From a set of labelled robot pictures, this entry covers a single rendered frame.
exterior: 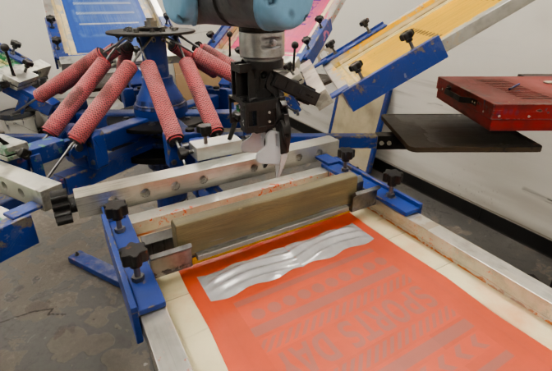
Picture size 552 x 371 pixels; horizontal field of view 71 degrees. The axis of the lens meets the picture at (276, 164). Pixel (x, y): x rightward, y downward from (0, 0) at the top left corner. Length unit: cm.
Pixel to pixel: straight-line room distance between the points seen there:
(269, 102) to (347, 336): 38
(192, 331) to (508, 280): 52
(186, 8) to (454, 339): 60
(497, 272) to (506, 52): 205
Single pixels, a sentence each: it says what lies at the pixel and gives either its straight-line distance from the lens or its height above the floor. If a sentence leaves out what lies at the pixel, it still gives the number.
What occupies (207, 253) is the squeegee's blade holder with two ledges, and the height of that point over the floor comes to 99.
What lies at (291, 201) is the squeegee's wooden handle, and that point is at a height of 104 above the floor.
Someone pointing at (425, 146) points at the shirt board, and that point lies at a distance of 140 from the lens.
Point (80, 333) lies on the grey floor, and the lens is 212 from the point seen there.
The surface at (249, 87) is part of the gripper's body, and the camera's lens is 64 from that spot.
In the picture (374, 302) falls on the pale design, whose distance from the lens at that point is 69.
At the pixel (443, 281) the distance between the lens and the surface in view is 77.
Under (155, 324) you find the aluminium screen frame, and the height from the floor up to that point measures 99.
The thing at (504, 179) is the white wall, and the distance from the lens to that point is 281.
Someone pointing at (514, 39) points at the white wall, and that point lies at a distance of 268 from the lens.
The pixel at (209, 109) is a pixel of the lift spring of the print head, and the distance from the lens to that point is 119.
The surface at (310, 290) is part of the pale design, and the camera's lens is 70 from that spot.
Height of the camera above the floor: 142
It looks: 24 degrees down
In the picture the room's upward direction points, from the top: straight up
